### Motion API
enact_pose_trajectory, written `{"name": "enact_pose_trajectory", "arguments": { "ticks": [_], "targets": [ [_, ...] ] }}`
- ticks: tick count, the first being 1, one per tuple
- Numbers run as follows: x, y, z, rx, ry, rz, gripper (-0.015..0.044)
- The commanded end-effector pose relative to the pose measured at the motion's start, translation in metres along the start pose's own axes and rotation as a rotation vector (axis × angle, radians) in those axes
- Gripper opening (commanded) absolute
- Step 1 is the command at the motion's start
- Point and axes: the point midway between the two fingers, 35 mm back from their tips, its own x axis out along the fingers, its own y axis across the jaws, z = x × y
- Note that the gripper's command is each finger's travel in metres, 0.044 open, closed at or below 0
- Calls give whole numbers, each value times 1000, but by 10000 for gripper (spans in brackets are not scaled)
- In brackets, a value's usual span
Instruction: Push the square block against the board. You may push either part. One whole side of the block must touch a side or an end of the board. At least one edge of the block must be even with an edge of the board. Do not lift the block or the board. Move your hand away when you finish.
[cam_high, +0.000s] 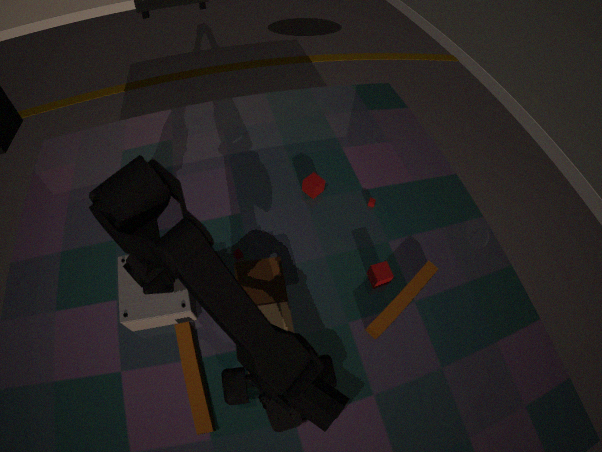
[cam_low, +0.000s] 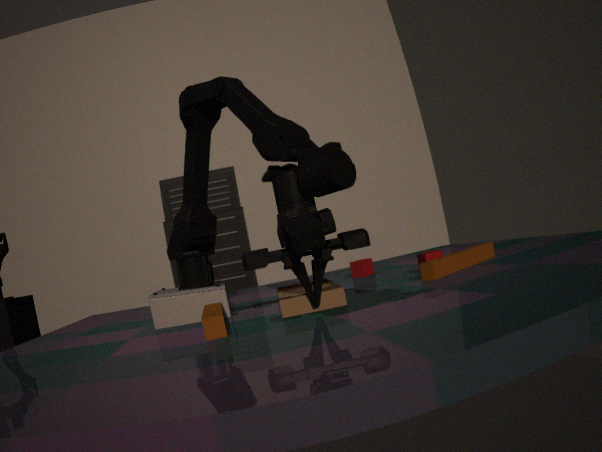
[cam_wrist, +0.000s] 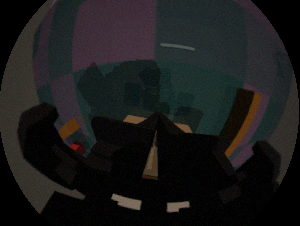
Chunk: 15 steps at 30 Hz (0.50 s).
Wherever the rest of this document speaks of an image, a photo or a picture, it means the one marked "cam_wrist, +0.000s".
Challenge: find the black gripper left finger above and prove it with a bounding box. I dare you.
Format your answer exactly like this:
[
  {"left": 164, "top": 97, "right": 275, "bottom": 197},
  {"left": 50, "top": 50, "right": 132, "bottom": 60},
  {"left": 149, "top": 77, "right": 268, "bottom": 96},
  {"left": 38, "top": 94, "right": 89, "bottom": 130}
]
[{"left": 90, "top": 113, "right": 159, "bottom": 177}]

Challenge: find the orange wooden board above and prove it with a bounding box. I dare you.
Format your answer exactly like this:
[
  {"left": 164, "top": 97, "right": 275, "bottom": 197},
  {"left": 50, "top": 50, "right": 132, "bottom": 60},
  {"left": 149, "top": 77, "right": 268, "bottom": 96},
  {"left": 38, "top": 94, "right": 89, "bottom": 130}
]
[
  {"left": 222, "top": 88, "right": 263, "bottom": 158},
  {"left": 60, "top": 118, "right": 80, "bottom": 140}
]

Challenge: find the tan board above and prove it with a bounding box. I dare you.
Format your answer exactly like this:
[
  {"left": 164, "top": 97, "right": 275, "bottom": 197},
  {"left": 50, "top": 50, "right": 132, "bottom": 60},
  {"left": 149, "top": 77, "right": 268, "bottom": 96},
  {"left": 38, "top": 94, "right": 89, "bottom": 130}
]
[{"left": 123, "top": 116, "right": 191, "bottom": 177}]

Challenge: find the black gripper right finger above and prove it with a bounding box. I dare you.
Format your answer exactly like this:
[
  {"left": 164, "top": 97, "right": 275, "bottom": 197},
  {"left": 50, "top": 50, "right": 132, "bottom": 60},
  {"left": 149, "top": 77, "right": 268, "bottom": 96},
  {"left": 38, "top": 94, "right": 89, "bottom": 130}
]
[{"left": 157, "top": 113, "right": 231, "bottom": 181}]

